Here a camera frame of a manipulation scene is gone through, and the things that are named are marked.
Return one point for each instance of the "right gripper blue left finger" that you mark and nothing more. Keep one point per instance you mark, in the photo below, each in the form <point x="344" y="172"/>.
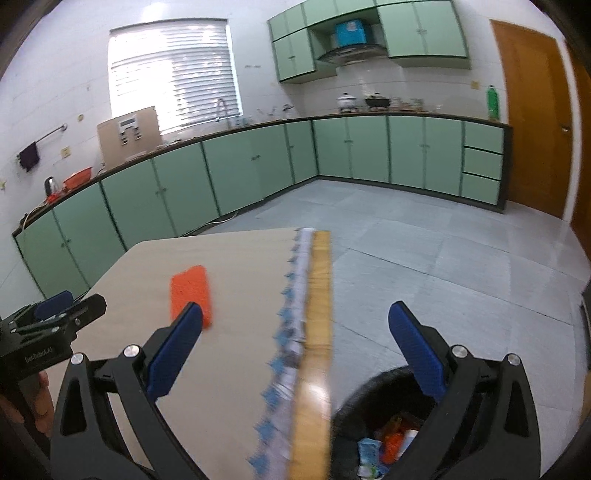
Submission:
<point x="87" y="443"/>

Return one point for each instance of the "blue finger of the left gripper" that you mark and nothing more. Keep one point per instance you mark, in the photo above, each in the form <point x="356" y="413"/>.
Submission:
<point x="53" y="305"/>

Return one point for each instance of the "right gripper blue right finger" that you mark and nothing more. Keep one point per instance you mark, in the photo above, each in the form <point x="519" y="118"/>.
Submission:
<point x="484" y="424"/>

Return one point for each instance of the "orange sponge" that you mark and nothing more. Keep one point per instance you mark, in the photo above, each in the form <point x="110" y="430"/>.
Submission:
<point x="188" y="286"/>

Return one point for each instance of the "blue milk carton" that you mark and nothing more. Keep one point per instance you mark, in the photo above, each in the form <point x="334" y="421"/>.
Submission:
<point x="369" y="458"/>

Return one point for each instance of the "blue white paper cup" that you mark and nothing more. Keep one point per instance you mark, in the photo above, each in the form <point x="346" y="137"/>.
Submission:
<point x="408" y="438"/>

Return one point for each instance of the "red plastic bag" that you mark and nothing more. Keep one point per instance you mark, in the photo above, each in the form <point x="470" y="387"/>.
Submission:
<point x="391" y="437"/>

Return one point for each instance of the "green lower kitchen cabinets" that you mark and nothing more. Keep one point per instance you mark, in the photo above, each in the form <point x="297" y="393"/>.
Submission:
<point x="186" y="188"/>

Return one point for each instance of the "green kitchen cabinets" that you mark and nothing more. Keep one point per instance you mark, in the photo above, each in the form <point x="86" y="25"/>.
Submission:
<point x="311" y="40"/>
<point x="186" y="188"/>

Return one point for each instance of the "black trash bin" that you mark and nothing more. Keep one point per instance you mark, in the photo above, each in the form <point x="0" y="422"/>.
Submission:
<point x="366" y="413"/>

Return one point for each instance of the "kitchen faucet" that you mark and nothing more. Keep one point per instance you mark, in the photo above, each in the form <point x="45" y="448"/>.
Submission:
<point x="222" y="111"/>

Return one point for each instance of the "green upper kitchen cabinets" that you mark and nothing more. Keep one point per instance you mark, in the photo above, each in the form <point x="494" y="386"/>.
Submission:
<point x="311" y="40"/>

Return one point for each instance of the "person's left hand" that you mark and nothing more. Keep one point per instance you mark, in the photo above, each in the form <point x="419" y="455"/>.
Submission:
<point x="40" y="405"/>

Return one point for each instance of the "beige tablecloth with blue trim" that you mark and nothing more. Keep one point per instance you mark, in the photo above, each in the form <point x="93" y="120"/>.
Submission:
<point x="191" y="372"/>

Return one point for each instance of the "electric kettle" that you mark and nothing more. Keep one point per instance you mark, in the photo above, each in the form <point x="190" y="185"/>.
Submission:
<point x="51" y="187"/>

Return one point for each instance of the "orange basin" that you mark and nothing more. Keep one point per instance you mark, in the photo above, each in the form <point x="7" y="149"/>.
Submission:
<point x="77" y="179"/>

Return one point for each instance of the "wooden table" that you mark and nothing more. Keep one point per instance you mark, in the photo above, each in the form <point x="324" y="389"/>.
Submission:
<point x="310" y="451"/>

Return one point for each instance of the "cardboard box on counter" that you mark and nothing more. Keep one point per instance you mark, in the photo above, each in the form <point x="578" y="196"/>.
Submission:
<point x="126" y="137"/>

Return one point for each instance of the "brown wooden door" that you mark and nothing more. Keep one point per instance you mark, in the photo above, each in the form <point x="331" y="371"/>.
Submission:
<point x="539" y="110"/>
<point x="581" y="216"/>

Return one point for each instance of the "window with white blinds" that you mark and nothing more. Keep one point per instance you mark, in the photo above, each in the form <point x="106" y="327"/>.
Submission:
<point x="180" y="67"/>

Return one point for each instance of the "white cooking pot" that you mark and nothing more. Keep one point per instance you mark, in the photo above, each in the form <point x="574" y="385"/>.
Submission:
<point x="347" y="103"/>

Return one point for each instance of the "black wok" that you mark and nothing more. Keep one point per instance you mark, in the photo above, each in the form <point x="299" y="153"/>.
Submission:
<point x="378" y="102"/>

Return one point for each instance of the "range hood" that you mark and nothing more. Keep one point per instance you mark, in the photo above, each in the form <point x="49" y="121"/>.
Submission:
<point x="353" y="53"/>

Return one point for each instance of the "green bottle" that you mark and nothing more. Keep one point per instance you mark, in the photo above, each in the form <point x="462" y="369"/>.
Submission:
<point x="493" y="104"/>

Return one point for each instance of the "blue box on hood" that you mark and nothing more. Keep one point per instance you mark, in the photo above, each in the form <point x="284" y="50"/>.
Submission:
<point x="353" y="32"/>

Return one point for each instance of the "dark towel on rail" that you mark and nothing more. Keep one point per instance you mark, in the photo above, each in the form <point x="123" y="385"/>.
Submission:
<point x="29" y="157"/>

